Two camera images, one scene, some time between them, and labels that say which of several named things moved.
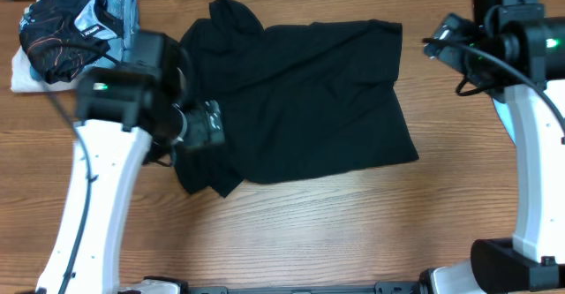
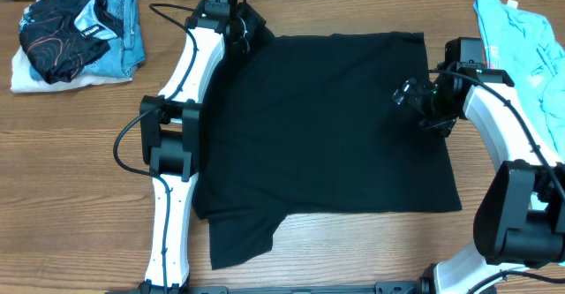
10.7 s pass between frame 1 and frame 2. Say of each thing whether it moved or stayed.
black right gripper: moved
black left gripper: moved
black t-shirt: moved
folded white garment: stayed
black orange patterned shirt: stayed
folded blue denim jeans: stayed
